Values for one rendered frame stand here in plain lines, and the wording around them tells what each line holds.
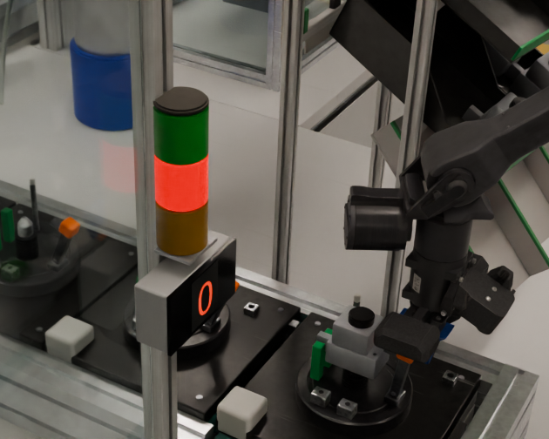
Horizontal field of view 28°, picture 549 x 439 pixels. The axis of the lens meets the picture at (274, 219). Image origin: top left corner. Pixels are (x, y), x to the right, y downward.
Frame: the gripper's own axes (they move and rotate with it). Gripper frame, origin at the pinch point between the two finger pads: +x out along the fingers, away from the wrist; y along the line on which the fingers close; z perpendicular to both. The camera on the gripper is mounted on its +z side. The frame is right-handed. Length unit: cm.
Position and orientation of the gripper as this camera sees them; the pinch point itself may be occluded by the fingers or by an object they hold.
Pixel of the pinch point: (428, 337)
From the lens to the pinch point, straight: 123.3
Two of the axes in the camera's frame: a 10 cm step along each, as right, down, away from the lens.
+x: -0.3, 8.4, 5.4
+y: 4.9, -4.6, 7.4
